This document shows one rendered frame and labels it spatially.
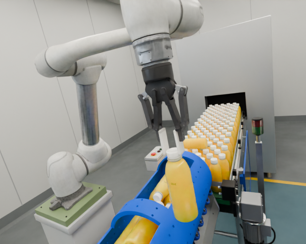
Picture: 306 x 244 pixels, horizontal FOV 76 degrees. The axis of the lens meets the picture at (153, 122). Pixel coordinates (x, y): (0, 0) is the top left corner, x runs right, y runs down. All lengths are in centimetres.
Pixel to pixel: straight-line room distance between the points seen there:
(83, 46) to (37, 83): 295
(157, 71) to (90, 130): 76
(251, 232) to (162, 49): 120
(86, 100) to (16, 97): 248
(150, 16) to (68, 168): 92
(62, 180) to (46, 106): 258
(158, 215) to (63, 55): 62
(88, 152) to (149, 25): 89
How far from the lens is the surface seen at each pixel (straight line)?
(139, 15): 46
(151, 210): 69
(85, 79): 99
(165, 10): 49
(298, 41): 516
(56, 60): 81
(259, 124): 135
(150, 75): 46
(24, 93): 353
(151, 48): 45
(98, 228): 132
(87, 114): 109
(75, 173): 120
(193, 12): 59
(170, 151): 53
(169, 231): 68
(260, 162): 147
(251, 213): 132
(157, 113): 50
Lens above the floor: 165
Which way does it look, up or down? 14 degrees down
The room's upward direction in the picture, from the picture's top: 11 degrees counter-clockwise
